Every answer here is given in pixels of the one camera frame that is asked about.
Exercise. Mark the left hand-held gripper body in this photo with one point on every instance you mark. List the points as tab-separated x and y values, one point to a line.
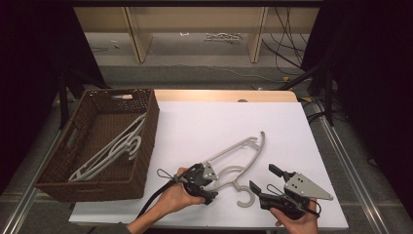
196	178

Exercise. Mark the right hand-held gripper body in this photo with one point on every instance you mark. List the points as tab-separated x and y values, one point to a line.
302	187

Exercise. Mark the brown woven plastic basket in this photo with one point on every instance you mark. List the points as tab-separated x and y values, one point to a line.
87	182

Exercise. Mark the person's left hand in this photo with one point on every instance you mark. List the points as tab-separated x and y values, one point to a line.
177	198

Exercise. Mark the person's right hand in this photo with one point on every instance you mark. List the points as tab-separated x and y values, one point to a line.
300	227

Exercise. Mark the white table sheet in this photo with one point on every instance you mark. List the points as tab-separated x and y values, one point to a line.
201	120

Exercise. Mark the black metal stand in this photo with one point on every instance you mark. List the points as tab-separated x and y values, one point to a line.
329	97
63	97

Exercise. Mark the black curtain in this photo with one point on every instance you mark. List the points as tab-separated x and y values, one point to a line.
29	81
373	81

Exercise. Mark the light wooden shelf unit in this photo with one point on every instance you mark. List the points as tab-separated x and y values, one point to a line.
139	35

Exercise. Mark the aluminium rail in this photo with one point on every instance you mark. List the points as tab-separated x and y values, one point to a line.
22	201
354	182

